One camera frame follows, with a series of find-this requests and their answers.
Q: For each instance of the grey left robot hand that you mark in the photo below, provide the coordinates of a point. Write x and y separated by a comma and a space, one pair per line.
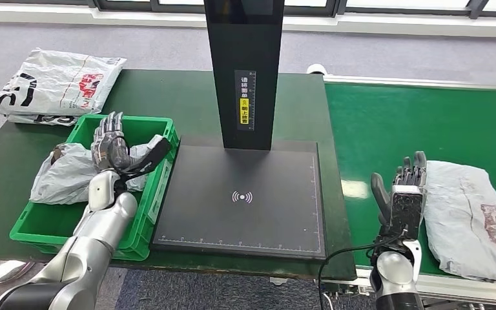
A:
109, 149

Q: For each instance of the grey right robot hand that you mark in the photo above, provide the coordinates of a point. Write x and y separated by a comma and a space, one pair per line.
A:
408, 171

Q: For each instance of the grey parcel bag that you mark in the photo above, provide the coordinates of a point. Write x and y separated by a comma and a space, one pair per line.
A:
64, 175
466, 214

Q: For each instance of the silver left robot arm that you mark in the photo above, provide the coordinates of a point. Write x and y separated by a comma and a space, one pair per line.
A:
98, 239

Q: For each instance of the green conveyor belt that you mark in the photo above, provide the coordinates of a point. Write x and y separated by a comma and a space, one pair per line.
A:
402, 128

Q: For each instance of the white printed parcel bag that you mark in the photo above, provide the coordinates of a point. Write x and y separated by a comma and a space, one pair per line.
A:
38, 119
59, 81

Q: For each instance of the white conveyor roller end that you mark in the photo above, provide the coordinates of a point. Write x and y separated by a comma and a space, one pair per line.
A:
316, 68

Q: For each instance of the black inbound scanning machine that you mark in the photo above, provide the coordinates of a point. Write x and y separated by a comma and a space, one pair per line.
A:
243, 43

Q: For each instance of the green plastic crate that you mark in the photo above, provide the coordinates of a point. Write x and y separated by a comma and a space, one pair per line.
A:
158, 201

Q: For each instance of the dark green table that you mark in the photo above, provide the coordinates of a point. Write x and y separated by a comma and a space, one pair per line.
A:
166, 98

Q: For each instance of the black and yellow label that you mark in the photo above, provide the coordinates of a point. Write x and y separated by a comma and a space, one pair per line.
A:
245, 107

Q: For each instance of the white window sill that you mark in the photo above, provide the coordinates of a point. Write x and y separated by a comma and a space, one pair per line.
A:
38, 13

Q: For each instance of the chrome round base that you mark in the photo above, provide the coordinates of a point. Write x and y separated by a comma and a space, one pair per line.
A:
0, 270

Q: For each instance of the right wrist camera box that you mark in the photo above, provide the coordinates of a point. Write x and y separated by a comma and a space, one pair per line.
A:
406, 209

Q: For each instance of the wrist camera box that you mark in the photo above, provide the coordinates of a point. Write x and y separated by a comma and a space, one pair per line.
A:
406, 209
156, 152

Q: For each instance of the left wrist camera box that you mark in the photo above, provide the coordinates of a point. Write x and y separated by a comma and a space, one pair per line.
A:
156, 152

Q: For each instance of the aluminium conveyor frame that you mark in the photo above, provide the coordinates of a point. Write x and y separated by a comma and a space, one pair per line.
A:
453, 291

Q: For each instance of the dark window frame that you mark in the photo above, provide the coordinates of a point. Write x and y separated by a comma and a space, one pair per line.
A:
145, 5

